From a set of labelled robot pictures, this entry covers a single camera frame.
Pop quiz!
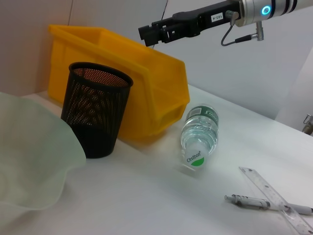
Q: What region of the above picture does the transparent plastic ruler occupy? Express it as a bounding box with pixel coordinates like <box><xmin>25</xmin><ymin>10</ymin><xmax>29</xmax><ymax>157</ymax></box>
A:
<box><xmin>239</xmin><ymin>166</ymin><xmax>313</xmax><ymax>235</ymax></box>

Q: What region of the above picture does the grey metal clamp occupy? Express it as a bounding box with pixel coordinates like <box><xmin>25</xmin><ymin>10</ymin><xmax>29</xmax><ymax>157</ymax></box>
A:
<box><xmin>302</xmin><ymin>114</ymin><xmax>313</xmax><ymax>134</ymax></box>

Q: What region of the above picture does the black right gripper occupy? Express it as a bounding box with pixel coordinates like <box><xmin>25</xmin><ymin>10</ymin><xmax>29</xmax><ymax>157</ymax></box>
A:
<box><xmin>138</xmin><ymin>1</ymin><xmax>242</xmax><ymax>47</ymax></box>

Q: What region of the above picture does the silver ballpoint pen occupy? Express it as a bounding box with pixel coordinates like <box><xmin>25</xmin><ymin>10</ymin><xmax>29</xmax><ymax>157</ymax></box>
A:
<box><xmin>224</xmin><ymin>194</ymin><xmax>313</xmax><ymax>216</ymax></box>

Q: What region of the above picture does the black mesh pen holder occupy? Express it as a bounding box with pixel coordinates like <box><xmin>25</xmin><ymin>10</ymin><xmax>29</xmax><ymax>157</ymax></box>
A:
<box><xmin>60</xmin><ymin>62</ymin><xmax>134</xmax><ymax>159</ymax></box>

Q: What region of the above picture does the yellow plastic bin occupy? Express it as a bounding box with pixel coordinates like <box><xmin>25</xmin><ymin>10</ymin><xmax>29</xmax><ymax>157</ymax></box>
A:
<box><xmin>47</xmin><ymin>24</ymin><xmax>191</xmax><ymax>142</ymax></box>

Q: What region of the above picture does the green glass fruit plate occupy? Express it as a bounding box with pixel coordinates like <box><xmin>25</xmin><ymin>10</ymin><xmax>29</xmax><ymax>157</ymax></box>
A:
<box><xmin>0</xmin><ymin>92</ymin><xmax>87</xmax><ymax>211</ymax></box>

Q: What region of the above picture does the clear water bottle green label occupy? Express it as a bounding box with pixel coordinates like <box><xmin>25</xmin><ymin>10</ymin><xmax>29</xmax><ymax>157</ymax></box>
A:
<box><xmin>180</xmin><ymin>103</ymin><xmax>220</xmax><ymax>176</ymax></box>

